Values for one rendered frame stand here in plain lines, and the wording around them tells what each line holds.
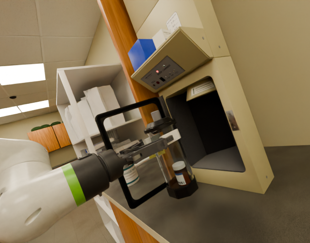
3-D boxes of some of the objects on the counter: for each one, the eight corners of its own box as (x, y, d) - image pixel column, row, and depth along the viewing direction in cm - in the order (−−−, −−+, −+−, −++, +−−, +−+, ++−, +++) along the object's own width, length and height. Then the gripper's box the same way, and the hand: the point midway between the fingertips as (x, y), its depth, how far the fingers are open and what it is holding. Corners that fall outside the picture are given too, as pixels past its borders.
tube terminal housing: (217, 158, 89) (171, 35, 87) (285, 159, 63) (222, -17, 61) (190, 180, 75) (135, 34, 73) (264, 194, 49) (181, -34, 47)
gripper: (109, 154, 28) (188, 117, 41) (88, 155, 45) (147, 129, 58) (125, 192, 28) (198, 143, 41) (98, 178, 45) (155, 147, 59)
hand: (163, 137), depth 48 cm, fingers closed on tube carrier, 9 cm apart
